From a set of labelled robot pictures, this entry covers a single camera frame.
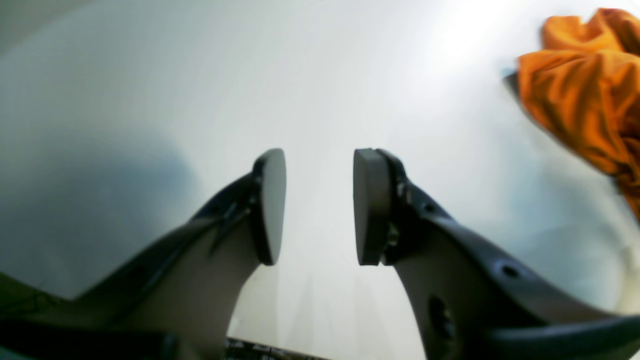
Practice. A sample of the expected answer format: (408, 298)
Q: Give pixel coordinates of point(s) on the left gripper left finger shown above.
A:
(175, 300)

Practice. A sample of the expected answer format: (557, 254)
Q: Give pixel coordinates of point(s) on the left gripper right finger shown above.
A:
(470, 299)

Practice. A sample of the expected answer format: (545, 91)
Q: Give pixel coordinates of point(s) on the orange t-shirt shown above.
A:
(583, 87)

